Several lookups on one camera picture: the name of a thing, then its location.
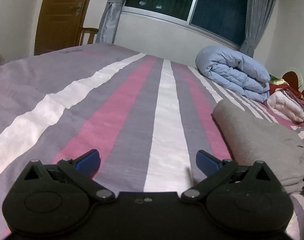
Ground grey right curtain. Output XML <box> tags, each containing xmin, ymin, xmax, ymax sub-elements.
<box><xmin>240</xmin><ymin>0</ymin><xmax>276</xmax><ymax>57</ymax></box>

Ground red folded cloth pile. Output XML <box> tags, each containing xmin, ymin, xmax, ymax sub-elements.
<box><xmin>269</xmin><ymin>75</ymin><xmax>304</xmax><ymax>111</ymax></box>

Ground brown wooden door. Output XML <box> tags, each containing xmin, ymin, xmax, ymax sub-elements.
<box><xmin>34</xmin><ymin>0</ymin><xmax>90</xmax><ymax>55</ymax></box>

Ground striped pink grey bed sheet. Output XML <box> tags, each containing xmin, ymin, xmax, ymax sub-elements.
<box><xmin>0</xmin><ymin>43</ymin><xmax>304</xmax><ymax>239</ymax></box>

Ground grey pants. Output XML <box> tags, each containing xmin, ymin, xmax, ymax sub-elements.
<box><xmin>212</xmin><ymin>100</ymin><xmax>304</xmax><ymax>193</ymax></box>

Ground grey curtain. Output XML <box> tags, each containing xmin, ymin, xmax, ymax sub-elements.
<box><xmin>240</xmin><ymin>0</ymin><xmax>276</xmax><ymax>57</ymax></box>
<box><xmin>96</xmin><ymin>0</ymin><xmax>125</xmax><ymax>43</ymax></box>

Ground grey left curtain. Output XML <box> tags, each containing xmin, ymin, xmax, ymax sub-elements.
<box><xmin>96</xmin><ymin>0</ymin><xmax>125</xmax><ymax>43</ymax></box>

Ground wooden chair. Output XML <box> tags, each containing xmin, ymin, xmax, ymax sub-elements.
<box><xmin>79</xmin><ymin>27</ymin><xmax>99</xmax><ymax>46</ymax></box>

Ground dark glass window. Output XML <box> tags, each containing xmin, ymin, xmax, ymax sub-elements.
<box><xmin>125</xmin><ymin>0</ymin><xmax>247</xmax><ymax>47</ymax></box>

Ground folded light blue duvet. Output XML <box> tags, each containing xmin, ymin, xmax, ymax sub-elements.
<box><xmin>195</xmin><ymin>46</ymin><xmax>271</xmax><ymax>103</ymax></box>

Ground folded white pink blanket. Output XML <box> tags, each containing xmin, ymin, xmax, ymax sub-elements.
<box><xmin>265</xmin><ymin>90</ymin><xmax>304</xmax><ymax>122</ymax></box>

